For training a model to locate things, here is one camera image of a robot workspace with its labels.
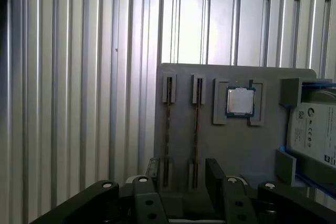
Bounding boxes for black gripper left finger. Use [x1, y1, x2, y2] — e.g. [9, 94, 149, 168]
[28, 157, 169, 224]

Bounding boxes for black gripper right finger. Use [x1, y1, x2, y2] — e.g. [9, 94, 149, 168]
[205, 157, 336, 224]

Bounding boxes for RAM stick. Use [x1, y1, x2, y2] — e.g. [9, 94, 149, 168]
[188, 77, 204, 190]
[162, 77, 174, 190]

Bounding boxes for grey parts rack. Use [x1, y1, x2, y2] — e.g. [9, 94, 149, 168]
[153, 62, 336, 224]

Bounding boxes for silver CPU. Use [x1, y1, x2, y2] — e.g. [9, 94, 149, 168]
[225, 86, 256, 118]

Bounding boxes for silver hard disk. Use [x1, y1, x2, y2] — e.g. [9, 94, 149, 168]
[287, 90, 336, 168]

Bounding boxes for blue disk carrier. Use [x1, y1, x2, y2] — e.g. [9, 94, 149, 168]
[278, 81, 336, 190]

